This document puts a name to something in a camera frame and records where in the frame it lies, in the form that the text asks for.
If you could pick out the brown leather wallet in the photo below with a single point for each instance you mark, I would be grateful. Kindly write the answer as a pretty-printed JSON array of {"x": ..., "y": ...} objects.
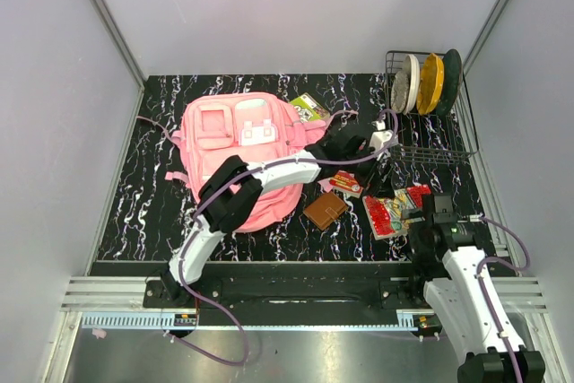
[{"x": 325, "y": 210}]

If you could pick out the dark green plate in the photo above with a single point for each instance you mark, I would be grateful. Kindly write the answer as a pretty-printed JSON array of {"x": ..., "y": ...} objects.
[{"x": 453, "y": 68}]

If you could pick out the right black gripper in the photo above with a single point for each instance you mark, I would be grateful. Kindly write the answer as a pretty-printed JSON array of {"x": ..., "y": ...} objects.
[{"x": 413, "y": 214}]

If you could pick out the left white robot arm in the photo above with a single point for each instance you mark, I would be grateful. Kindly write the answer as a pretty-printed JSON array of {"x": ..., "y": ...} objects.
[{"x": 230, "y": 195}]

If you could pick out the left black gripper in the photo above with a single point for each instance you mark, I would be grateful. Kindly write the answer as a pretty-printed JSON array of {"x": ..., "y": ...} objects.
[{"x": 378, "y": 185}]

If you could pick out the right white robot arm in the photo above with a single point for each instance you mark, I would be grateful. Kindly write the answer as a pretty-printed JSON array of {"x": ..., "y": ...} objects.
[{"x": 450, "y": 274}]

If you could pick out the white grey plate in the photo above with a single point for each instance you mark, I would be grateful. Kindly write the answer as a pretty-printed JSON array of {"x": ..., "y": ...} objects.
[{"x": 406, "y": 85}]

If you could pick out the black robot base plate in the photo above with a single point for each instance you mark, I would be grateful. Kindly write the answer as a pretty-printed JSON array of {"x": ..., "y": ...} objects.
[{"x": 386, "y": 285}]

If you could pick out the yellow plate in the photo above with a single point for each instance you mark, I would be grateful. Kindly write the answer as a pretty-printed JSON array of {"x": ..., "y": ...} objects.
[{"x": 431, "y": 84}]

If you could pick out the colourful treehouse paperback book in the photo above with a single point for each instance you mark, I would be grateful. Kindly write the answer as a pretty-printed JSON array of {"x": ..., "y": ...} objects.
[{"x": 385, "y": 214}]

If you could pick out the pink student backpack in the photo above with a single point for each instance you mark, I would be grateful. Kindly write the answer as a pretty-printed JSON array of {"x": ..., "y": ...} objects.
[{"x": 257, "y": 127}]

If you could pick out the red comic paperback book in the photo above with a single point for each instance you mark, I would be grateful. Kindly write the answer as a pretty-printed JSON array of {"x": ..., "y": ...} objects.
[{"x": 343, "y": 182}]

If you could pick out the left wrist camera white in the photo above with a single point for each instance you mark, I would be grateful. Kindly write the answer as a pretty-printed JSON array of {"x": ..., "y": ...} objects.
[{"x": 382, "y": 138}]

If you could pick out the green comic paperback book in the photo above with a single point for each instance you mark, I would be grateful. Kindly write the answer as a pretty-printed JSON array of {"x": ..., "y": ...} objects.
[{"x": 309, "y": 109}]

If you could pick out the black wire dish rack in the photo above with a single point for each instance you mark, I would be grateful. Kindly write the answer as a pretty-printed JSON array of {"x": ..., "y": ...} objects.
[{"x": 431, "y": 138}]

